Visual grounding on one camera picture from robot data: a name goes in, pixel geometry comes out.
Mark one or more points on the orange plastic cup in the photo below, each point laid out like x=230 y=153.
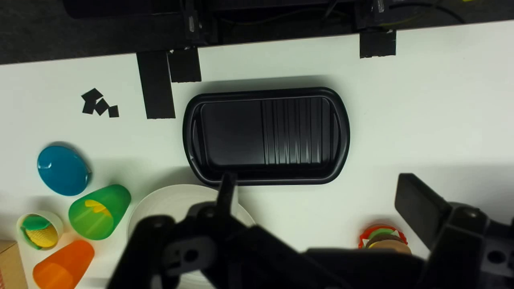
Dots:
x=64 y=265

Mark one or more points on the green plastic cup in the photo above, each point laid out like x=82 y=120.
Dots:
x=101 y=214

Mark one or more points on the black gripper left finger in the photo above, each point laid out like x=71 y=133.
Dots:
x=225 y=193

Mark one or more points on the white round plate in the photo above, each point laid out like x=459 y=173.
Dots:
x=170 y=201

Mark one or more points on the long black tape strip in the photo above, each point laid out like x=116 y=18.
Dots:
x=156 y=85

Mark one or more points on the black rectangular tray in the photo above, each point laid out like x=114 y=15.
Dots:
x=241 y=133

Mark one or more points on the blue round lid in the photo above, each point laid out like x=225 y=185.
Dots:
x=63 y=170

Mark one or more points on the toy burger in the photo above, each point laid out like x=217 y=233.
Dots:
x=387 y=241

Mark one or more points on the square black tape patch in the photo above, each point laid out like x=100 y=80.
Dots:
x=185 y=64
x=377 y=43

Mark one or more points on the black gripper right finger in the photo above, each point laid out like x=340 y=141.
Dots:
x=422 y=206

